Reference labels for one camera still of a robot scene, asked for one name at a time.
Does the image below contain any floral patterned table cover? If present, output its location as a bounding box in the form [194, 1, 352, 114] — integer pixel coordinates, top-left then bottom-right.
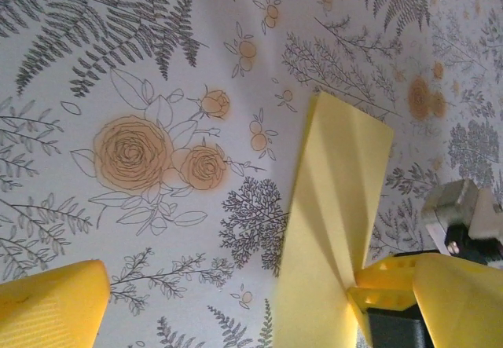
[0, 0, 503, 348]

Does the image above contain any yellow paper sheet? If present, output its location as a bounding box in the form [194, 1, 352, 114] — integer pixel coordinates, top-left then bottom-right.
[273, 90, 395, 348]

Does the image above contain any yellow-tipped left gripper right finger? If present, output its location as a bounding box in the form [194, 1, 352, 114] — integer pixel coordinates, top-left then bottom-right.
[414, 252, 503, 348]

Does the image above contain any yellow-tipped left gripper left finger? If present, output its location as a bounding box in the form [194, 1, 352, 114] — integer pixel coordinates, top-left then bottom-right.
[0, 259, 110, 348]

